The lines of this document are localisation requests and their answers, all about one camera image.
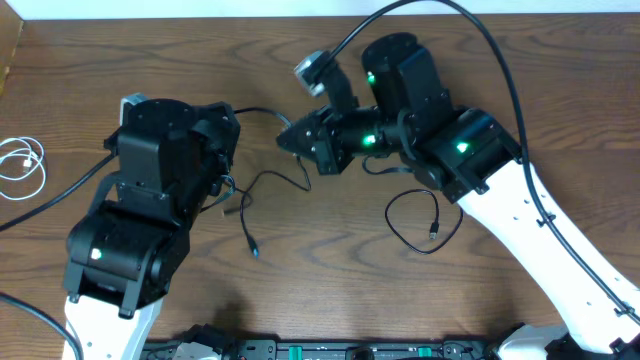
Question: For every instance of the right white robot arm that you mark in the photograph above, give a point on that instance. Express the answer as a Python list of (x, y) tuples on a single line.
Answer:
[(465, 154)]

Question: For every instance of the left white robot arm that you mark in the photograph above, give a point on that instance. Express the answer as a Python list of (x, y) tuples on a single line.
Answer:
[(136, 233)]

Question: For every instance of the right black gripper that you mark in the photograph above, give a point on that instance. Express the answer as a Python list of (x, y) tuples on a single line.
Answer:
[(327, 150)]

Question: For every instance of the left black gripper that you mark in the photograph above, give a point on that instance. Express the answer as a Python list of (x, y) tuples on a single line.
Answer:
[(226, 127)]

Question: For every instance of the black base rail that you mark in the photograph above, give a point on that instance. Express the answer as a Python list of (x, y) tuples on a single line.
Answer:
[(207, 342)]

